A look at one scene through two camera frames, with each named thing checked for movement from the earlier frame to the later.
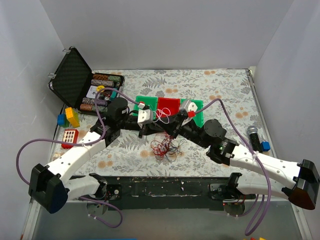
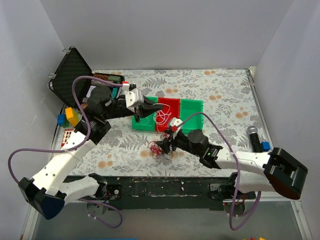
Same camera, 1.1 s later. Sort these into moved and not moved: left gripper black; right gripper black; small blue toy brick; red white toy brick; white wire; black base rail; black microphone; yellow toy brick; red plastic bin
Moved: left gripper black; right gripper black; white wire
Not moved: black base rail; red plastic bin; small blue toy brick; black microphone; red white toy brick; yellow toy brick
